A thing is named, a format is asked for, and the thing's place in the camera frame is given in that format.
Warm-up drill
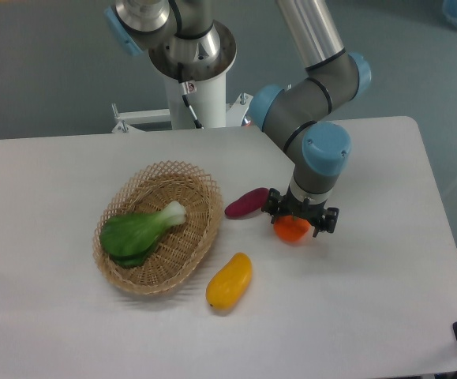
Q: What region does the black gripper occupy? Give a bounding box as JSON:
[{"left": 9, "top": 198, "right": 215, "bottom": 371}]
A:
[{"left": 261, "top": 188, "right": 339, "bottom": 238}]

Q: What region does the orange fruit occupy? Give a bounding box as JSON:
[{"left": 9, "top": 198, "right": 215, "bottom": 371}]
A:
[{"left": 273, "top": 216, "right": 310, "bottom": 242}]

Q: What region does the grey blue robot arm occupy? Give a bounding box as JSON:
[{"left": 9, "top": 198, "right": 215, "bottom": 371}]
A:
[{"left": 104, "top": 1, "right": 371, "bottom": 233}]

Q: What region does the purple sweet potato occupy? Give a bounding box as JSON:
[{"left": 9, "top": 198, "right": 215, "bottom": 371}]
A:
[{"left": 224, "top": 187, "right": 269, "bottom": 219}]

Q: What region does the yellow mango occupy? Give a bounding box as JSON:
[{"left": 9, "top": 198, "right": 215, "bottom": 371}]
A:
[{"left": 205, "top": 252, "right": 253, "bottom": 311}]

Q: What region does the woven wicker basket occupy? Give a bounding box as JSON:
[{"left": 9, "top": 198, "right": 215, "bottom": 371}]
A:
[{"left": 93, "top": 161, "right": 223, "bottom": 295}]

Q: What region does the green bok choy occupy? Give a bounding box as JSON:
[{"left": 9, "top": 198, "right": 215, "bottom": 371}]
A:
[{"left": 99, "top": 201, "right": 186, "bottom": 268}]

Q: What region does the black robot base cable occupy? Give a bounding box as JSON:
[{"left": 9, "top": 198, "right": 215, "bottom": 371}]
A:
[{"left": 177, "top": 62, "right": 204, "bottom": 129}]

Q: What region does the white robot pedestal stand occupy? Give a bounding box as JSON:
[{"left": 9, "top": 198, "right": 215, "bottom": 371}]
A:
[{"left": 111, "top": 21, "right": 292, "bottom": 134}]

